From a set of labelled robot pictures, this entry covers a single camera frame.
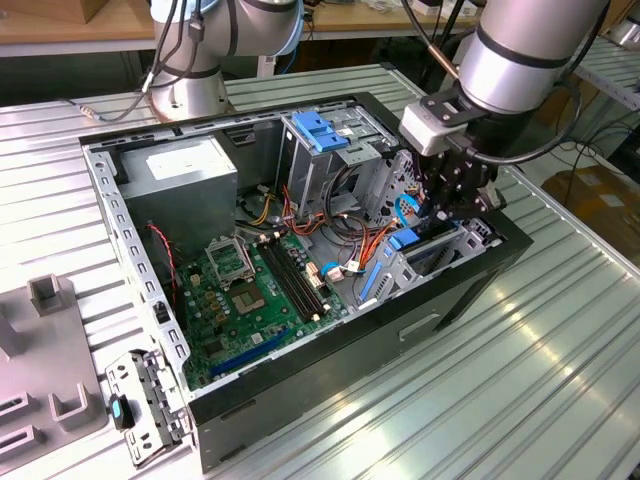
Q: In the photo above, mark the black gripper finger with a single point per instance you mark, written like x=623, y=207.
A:
x=442, y=195
x=480, y=200

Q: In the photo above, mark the hard disk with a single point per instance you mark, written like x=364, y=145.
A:
x=402, y=240

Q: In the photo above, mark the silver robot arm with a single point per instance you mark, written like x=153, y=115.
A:
x=520, y=45

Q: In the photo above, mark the grey metal disk bay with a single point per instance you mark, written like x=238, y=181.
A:
x=400, y=275

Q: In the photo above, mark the cardboard box on floor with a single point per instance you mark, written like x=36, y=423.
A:
x=600, y=200

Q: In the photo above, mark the metal slat side table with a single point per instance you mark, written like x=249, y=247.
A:
x=615, y=75

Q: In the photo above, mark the grey metal drive cage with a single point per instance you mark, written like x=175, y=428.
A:
x=305, y=175

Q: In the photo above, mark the blue plastic drive latch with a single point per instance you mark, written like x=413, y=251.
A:
x=312, y=127

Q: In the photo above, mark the black RAM slot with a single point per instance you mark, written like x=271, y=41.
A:
x=302, y=272
x=289, y=282

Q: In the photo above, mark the black PC case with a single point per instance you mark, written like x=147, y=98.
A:
x=325, y=380

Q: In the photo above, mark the CPU socket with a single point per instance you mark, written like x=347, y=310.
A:
x=246, y=300

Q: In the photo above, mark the green motherboard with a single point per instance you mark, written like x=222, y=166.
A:
x=260, y=327

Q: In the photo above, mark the blue expansion slot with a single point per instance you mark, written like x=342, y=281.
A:
x=250, y=352

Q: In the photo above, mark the grey power supply unit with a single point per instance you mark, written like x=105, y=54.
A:
x=180, y=200

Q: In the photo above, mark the metal expansion card retainer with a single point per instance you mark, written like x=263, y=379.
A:
x=120, y=380

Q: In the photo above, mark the black latch with blue tab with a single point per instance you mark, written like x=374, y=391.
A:
x=117, y=410

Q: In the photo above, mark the brown cardboard box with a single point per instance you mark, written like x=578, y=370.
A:
x=90, y=9

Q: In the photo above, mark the grey parts rack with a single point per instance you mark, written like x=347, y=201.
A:
x=45, y=350

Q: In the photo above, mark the RAM stick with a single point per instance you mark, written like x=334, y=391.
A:
x=12, y=406

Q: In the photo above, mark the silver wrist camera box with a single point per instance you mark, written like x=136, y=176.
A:
x=425, y=127

